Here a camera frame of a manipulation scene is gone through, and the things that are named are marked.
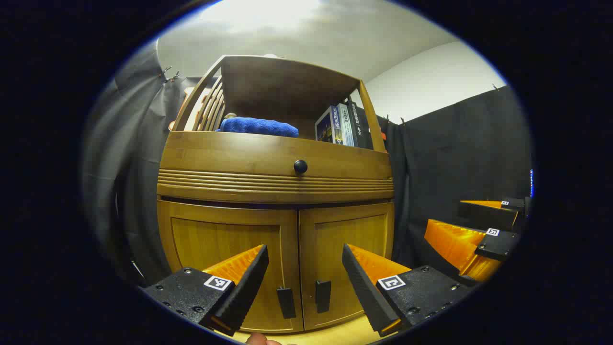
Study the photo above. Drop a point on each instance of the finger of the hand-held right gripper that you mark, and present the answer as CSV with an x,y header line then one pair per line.
x,y
498,245
486,215

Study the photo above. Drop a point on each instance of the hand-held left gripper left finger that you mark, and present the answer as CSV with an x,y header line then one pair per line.
x,y
249,287

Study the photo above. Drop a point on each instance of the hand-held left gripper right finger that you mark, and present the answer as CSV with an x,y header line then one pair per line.
x,y
364,292

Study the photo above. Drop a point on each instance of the wooden cabinet door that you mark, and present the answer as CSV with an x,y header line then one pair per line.
x,y
354,230
225,239

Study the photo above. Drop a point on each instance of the wooden shoe cabinet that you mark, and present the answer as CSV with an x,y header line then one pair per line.
x,y
287,91

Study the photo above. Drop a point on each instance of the wooden drawer with black knob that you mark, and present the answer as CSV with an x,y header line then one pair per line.
x,y
230,153

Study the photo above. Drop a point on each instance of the black book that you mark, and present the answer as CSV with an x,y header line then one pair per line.
x,y
360,127

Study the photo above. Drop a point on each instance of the blue folded towel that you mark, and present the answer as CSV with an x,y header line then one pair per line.
x,y
258,127

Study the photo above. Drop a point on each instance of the light grey book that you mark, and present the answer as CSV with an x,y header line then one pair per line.
x,y
346,125

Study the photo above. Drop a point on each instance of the dark blue book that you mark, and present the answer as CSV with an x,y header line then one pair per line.
x,y
325,128

